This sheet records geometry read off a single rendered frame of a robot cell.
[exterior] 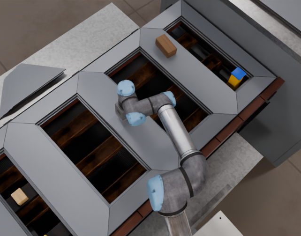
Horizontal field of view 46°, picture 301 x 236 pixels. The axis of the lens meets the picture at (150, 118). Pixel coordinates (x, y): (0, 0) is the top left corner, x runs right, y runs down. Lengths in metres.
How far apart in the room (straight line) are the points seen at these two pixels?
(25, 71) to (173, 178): 1.14
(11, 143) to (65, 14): 1.74
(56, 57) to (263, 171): 1.66
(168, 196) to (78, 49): 1.18
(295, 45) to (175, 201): 1.08
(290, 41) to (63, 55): 1.24
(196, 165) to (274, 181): 1.53
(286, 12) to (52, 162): 1.41
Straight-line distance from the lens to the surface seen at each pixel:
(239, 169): 1.98
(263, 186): 2.74
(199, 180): 1.28
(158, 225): 1.83
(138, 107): 1.49
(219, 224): 1.78
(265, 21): 2.02
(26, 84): 2.04
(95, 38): 2.20
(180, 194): 1.27
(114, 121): 1.78
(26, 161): 1.79
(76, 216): 1.68
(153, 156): 1.74
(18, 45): 3.21
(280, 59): 2.05
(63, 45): 2.19
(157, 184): 1.26
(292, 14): 2.07
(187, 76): 1.95
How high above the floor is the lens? 2.49
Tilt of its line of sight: 65 degrees down
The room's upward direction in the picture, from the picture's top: 8 degrees clockwise
